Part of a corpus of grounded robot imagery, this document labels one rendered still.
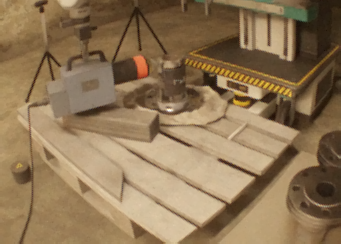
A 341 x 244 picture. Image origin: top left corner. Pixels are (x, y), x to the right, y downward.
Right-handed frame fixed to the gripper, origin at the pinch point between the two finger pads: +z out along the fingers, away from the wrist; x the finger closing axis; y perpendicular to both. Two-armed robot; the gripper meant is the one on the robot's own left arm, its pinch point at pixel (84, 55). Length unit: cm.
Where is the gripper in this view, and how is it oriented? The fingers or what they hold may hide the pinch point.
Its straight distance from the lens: 142.7
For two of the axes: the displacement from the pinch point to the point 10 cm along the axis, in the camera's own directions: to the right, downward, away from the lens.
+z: 0.6, 8.9, 4.5
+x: -4.5, -3.8, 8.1
